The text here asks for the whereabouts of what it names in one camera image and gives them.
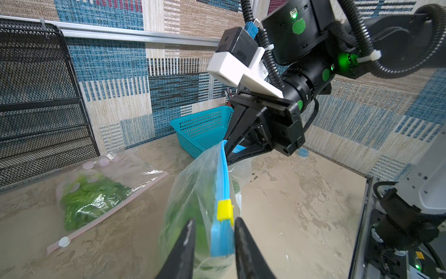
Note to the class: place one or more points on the clear pink-zip lettuce bag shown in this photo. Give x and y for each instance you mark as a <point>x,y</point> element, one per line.
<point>125,167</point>

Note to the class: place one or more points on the clear blue-zip bag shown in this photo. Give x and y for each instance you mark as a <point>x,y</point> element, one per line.
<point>209,191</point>

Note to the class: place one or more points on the black wire shelf rack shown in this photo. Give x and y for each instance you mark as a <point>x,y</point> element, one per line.
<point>44,120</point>

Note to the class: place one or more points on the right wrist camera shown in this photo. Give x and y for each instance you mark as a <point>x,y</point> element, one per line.
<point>238,60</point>

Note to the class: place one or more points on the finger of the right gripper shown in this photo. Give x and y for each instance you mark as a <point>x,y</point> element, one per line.
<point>242,121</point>
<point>235,154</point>

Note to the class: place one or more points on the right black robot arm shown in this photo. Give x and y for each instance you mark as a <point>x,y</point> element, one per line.
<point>304,49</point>

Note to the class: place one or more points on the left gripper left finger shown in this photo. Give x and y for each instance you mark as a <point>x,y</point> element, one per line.
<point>180,262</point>

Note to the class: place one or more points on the red utensil cup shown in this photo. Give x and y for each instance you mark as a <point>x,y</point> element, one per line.
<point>228,95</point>

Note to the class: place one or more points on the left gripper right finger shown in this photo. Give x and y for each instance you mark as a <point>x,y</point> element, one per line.
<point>250,264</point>

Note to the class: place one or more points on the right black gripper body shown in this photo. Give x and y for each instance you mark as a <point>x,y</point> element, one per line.
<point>279,122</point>

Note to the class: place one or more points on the green lettuce in bag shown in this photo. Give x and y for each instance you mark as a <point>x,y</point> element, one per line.
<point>89,197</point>

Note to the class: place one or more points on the teal plastic basket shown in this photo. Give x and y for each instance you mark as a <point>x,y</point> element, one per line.
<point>200,131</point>

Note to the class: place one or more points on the blue tape roll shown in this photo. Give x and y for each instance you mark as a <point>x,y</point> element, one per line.
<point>303,152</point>

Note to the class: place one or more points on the chinese cabbage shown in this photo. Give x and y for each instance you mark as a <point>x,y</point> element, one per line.
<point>178,213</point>

